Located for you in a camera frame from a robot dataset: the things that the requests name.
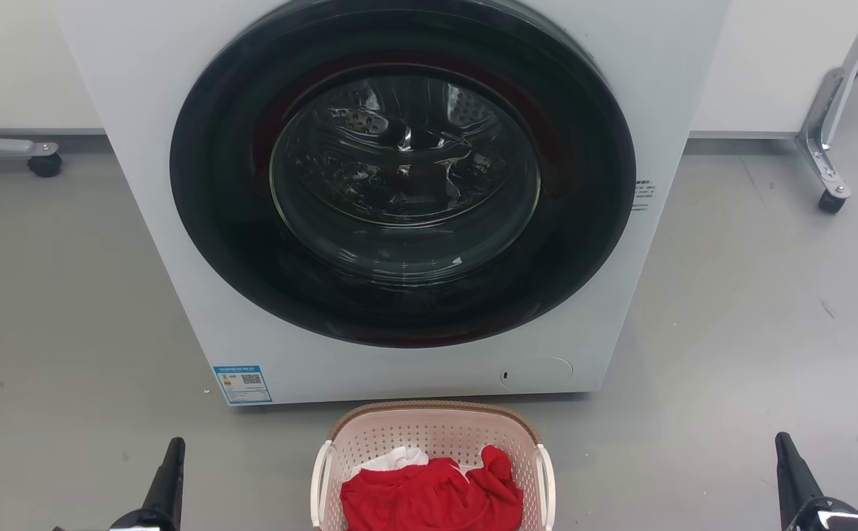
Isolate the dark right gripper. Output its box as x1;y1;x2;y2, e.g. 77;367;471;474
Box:
775;432;858;531

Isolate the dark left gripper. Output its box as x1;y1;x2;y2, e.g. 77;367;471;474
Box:
108;437;186;531

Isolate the beige perforated plastic laundry basket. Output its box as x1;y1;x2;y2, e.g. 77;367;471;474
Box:
310;400;557;531

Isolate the blue energy label sticker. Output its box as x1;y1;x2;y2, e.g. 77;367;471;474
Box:
212;365;273;405

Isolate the white garment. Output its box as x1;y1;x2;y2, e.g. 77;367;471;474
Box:
359;445;430;473

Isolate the white front-loading washing machine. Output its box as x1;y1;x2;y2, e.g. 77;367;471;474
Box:
53;0;732;406

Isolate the red garment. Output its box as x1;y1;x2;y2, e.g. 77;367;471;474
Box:
339;445;524;531

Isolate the round white filter cover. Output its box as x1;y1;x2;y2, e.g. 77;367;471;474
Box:
500;356;574;389

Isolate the round black washer door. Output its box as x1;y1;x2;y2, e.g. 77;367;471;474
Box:
170;0;637;349

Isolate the steel washing drum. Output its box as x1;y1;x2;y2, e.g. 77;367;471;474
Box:
273;72;540;228

